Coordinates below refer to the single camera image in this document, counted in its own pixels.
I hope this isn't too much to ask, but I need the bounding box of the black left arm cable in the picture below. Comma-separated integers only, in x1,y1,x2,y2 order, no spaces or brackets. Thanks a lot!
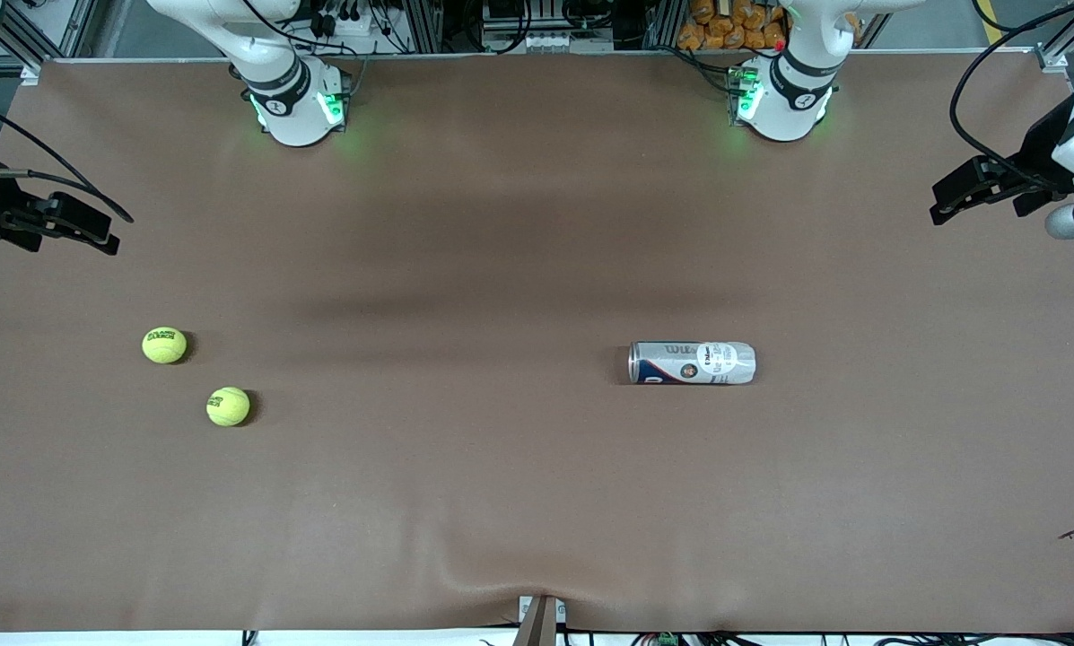
949,0,1074,194

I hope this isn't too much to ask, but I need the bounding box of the white power strip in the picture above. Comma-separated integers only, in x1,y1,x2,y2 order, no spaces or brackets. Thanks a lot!
308,0,387,43

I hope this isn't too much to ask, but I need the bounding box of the camera mount post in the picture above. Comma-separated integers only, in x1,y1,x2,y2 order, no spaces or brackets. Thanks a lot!
511,594,567,646

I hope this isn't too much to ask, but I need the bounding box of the yellow-green tennis ball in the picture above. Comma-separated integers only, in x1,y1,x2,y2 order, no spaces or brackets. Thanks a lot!
142,327,188,365
205,387,251,427

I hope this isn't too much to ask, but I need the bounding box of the brown table mat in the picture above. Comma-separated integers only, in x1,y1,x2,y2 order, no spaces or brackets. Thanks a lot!
0,51,1074,634

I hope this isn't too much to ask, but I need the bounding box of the aluminium frame profile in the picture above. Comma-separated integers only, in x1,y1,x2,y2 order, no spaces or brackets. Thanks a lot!
646,0,683,50
1035,0,1074,74
405,0,445,52
0,0,100,65

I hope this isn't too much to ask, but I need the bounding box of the orange objects pile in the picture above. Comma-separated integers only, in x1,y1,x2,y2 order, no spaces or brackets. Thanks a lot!
677,0,790,52

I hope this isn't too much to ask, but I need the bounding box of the clear labelled tennis ball can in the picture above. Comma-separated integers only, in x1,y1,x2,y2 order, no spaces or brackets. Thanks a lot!
627,341,757,386

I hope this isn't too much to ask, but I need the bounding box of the black electronics box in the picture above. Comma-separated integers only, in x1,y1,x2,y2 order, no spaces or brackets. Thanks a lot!
481,0,620,52

